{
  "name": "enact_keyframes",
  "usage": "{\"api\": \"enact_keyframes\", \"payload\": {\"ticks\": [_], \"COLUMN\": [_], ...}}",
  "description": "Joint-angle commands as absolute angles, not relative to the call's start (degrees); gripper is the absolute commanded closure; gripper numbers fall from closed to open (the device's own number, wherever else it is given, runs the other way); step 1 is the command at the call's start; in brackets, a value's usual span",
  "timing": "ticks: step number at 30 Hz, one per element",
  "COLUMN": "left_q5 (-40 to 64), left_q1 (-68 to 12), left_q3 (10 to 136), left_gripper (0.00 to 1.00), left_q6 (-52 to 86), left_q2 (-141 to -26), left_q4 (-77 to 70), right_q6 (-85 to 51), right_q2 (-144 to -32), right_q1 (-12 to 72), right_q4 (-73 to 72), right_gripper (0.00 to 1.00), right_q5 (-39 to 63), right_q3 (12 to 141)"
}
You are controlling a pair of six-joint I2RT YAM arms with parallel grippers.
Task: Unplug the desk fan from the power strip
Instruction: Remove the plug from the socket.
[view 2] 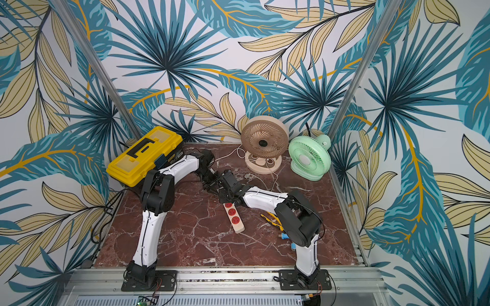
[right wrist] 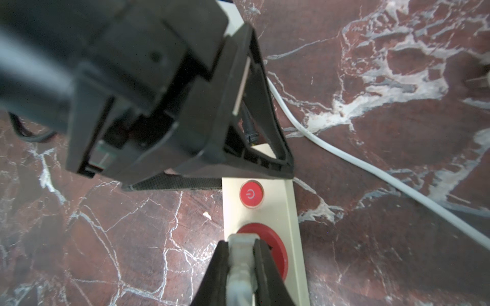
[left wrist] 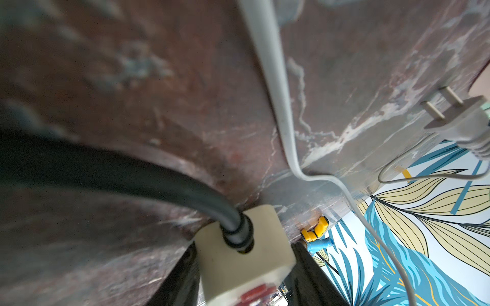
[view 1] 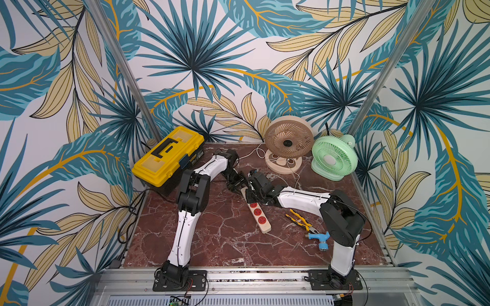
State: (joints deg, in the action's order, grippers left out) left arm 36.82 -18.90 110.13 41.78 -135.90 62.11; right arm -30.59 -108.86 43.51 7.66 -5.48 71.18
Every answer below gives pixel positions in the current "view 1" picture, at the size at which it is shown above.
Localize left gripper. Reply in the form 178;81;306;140
220;168;249;195

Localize beige red power strip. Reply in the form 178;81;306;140
241;187;272;233

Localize white fan cable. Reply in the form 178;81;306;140
239;144;303;190

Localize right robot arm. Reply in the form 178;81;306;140
246;170;367;290

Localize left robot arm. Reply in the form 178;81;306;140
155;149;242;289

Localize beige desk fan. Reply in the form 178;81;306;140
264;116;314;175

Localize green desk fan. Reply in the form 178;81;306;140
311;135;358;182

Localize yellow black toolbox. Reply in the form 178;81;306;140
132;126;204;196

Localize blue plastic pipe fitting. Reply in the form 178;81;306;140
306;232;330;252

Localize yellow handled pliers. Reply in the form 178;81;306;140
285;209;319;234

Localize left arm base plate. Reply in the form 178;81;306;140
152;269;207;292

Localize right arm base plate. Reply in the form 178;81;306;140
304;269;363;292

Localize aluminium front rail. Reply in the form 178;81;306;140
90;266;423;305

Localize left metal frame post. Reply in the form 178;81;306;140
86;0;162;142

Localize metal frame post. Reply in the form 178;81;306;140
86;0;162;142
348;1;436;135

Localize right metal frame post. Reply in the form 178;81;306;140
348;1;436;135

